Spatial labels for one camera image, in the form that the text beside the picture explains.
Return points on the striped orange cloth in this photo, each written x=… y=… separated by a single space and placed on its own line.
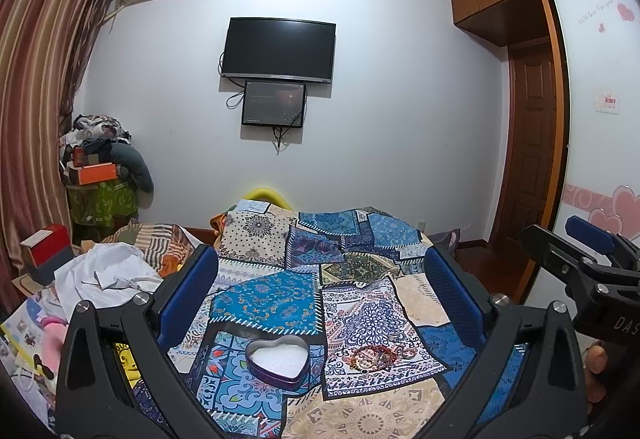
x=165 y=248

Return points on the pile of clothes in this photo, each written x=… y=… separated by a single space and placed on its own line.
x=95 y=139

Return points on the right hand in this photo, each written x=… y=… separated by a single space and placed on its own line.
x=595 y=363

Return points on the green patterned cloth-covered stand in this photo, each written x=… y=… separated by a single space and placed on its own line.
x=102 y=204

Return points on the white crumpled cloth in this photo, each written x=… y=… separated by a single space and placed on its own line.
x=107 y=275

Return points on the red and white box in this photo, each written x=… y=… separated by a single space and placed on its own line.
x=46 y=251

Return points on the orange box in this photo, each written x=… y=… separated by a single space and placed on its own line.
x=96 y=173

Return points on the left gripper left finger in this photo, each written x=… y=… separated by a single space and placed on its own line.
x=93 y=397

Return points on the blue patchwork bedspread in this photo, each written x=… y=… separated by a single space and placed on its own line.
x=383 y=352

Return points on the purple heart-shaped tin box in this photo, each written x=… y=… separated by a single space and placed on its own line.
x=282 y=363

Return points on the dark pillow on floor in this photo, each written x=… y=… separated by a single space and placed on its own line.
x=450 y=239

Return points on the small black wall monitor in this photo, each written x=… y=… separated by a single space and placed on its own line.
x=275 y=104

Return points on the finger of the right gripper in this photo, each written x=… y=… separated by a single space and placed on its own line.
x=602 y=241

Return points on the pink plush slipper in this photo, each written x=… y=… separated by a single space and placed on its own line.
x=54 y=333

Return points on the yellow printed cloth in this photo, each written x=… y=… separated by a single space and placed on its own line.
x=128 y=363

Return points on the striped red curtain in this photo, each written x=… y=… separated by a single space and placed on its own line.
x=45 y=50

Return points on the black wall television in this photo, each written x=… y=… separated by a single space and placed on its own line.
x=278 y=48

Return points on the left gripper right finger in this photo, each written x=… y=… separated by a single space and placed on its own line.
x=547 y=398

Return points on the yellow plastic chair back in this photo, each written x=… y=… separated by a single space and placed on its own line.
x=268 y=195

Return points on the white wardrobe sliding door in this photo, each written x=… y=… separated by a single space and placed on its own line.
x=600 y=44

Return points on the brown wooden door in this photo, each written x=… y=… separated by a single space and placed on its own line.
x=529 y=156

